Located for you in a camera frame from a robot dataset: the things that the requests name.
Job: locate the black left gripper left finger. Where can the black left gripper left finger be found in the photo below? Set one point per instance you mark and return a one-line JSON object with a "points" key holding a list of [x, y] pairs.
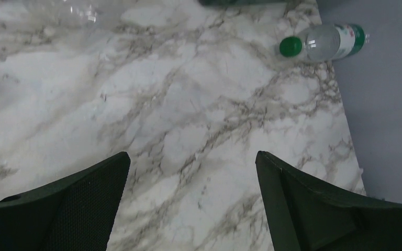
{"points": [[76, 212]]}

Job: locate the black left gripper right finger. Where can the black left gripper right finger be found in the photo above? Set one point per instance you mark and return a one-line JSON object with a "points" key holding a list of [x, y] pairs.
{"points": [[306, 213]]}

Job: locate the clear bottle green cap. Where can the clear bottle green cap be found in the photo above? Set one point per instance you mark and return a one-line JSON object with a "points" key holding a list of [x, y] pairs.
{"points": [[322, 43]]}

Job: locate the clear bottle green-white label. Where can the clear bottle green-white label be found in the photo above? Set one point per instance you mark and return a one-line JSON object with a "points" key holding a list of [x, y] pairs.
{"points": [[76, 13]]}

